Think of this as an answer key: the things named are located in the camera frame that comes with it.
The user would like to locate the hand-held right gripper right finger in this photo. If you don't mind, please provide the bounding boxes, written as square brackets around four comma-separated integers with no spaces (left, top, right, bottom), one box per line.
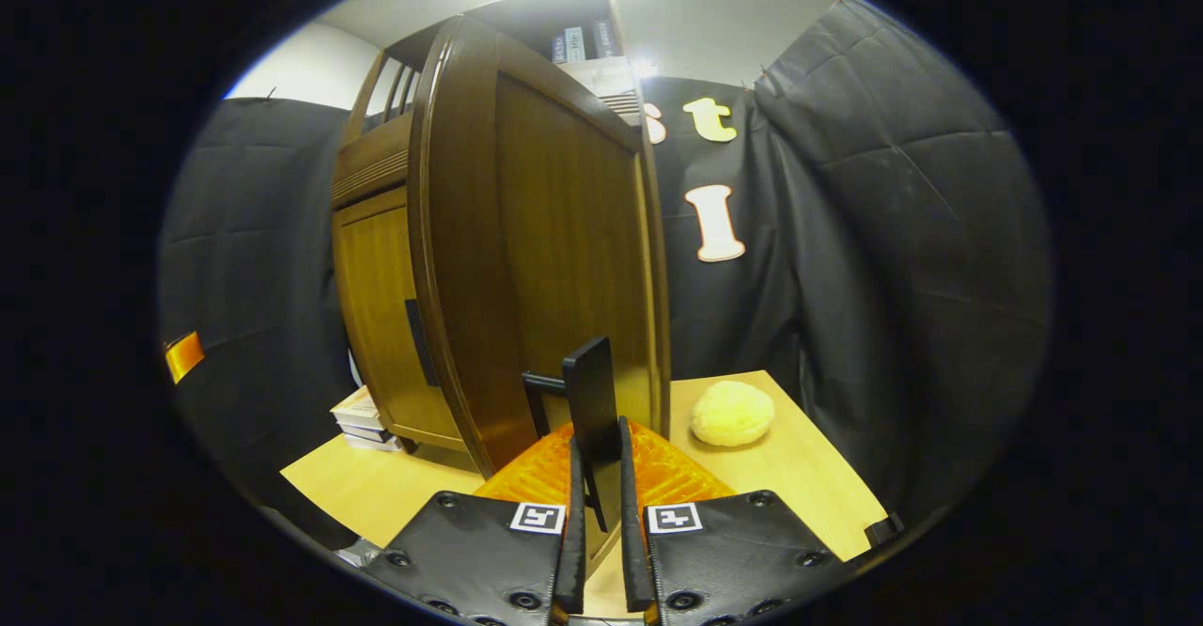
[616,416,851,626]

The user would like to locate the wooden double-door shoe cabinet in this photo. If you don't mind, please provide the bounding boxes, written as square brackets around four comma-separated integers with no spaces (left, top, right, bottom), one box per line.
[329,0,673,477]

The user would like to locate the yellow fluffy ball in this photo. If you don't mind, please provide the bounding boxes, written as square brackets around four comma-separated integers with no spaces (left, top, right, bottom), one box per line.
[691,380,776,447]

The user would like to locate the wooden cabinet door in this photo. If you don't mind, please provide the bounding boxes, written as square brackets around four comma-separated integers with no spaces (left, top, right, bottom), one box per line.
[334,186,466,451]
[406,15,673,533]

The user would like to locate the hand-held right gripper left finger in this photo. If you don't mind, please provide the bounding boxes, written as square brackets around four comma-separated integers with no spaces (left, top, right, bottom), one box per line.
[365,419,588,626]

